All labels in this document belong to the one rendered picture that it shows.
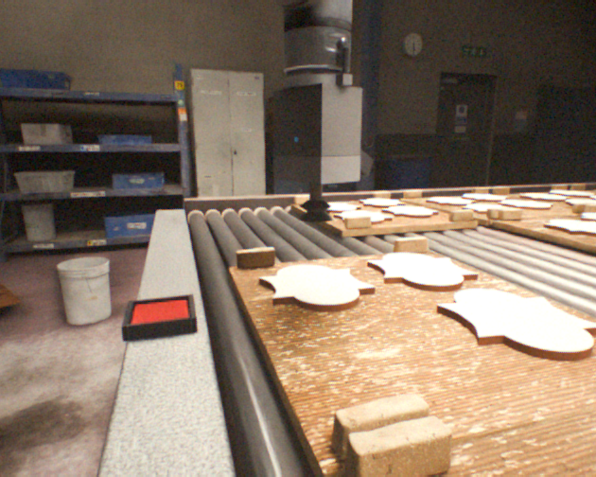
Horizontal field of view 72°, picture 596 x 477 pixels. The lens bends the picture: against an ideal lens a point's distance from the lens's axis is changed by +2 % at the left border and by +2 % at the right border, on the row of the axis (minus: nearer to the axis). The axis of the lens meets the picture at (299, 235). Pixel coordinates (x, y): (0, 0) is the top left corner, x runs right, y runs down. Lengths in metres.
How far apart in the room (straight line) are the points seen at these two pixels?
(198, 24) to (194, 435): 5.28
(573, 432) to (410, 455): 0.13
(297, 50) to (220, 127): 4.33
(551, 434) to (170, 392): 0.28
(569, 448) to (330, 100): 0.35
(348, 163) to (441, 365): 0.23
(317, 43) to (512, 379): 0.36
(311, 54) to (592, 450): 0.40
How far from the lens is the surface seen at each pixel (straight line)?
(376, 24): 4.85
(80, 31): 5.44
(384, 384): 0.34
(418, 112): 6.47
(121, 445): 0.34
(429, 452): 0.26
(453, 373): 0.37
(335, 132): 0.46
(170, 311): 0.50
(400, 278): 0.56
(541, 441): 0.32
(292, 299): 0.48
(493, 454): 0.30
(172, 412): 0.36
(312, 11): 0.47
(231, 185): 4.82
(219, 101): 4.80
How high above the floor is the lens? 1.12
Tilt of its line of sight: 13 degrees down
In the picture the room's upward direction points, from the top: straight up
